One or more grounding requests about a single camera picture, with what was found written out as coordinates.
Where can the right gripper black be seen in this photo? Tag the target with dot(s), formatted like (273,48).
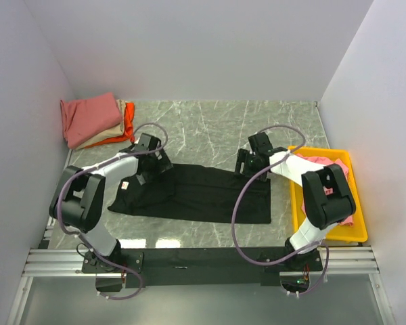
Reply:
(243,156)

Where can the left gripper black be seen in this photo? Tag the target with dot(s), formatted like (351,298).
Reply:
(163,164)

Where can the black t-shirt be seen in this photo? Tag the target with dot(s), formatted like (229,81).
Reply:
(185,192)

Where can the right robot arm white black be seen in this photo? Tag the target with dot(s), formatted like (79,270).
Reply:
(327,196)

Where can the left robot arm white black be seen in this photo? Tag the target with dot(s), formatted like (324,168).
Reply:
(78,200)

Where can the folded beige t-shirt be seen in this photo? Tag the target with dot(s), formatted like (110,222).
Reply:
(115,131)

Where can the folded orange t-shirt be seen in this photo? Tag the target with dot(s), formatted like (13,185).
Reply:
(128,134)

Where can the crumpled pink t-shirt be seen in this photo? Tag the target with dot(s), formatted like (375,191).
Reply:
(327,161)

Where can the folded pink t-shirt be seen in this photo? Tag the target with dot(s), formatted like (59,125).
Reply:
(83,119)

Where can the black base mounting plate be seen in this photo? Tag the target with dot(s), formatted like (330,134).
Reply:
(200,266)

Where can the yellow plastic bin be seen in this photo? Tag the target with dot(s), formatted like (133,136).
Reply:
(352,230)

